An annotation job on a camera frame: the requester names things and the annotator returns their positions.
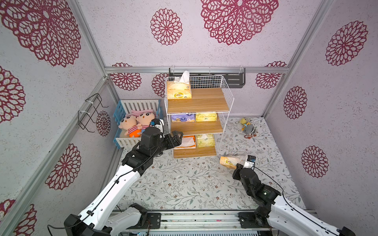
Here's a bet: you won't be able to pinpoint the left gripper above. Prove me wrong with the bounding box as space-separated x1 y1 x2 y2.
151 130 183 158

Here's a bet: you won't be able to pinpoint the yellow tissue pack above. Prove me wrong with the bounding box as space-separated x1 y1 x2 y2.
220 156 247 170

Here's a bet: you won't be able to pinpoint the yellow tissue pack shelf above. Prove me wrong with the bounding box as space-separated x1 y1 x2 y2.
195 113 218 122

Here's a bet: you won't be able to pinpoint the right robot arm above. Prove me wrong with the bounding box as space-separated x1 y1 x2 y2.
232 164 355 236

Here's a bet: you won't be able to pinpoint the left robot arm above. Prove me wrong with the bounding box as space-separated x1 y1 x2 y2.
64 125 183 236

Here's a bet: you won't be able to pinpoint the orange tissue pack bottom shelf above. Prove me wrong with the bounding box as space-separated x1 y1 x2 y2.
174 136 196 150

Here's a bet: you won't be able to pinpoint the purple tissue pack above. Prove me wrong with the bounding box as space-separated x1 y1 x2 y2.
171 114 195 123

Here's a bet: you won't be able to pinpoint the yellow-green tissue pack bottom shelf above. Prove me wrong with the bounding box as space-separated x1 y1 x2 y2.
196 134 216 148

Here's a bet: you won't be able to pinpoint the plush doll blue shorts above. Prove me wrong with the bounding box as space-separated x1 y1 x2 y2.
136 112 156 132

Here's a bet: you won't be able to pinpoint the floral patterned floor mat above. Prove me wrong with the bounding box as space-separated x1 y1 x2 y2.
117 118 305 210

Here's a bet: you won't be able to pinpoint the small grey yellow plush toy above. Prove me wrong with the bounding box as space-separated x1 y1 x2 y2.
240 118 257 139

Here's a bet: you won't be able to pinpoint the plush doll orange shorts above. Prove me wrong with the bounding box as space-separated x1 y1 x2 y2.
119 115 142 138

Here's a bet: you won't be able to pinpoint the blue white toy crib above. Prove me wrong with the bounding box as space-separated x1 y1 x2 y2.
113 99 163 149

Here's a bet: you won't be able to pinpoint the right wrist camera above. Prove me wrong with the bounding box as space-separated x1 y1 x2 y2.
243 155 256 170

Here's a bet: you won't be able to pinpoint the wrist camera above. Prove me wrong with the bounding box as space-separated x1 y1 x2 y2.
243 155 256 170
150 118 164 134

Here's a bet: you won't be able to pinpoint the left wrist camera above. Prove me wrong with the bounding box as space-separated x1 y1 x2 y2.
150 118 164 134

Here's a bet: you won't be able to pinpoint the white wire three-tier shelf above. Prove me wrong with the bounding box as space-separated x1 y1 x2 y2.
164 75 234 158

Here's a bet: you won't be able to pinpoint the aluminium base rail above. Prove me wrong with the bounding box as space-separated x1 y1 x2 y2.
100 210 286 236

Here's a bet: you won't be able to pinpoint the grey wall-mounted shelf rack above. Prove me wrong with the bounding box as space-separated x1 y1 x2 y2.
168 67 246 89

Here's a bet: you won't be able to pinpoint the black wire wall rack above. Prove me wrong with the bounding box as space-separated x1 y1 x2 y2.
77 93 108 133

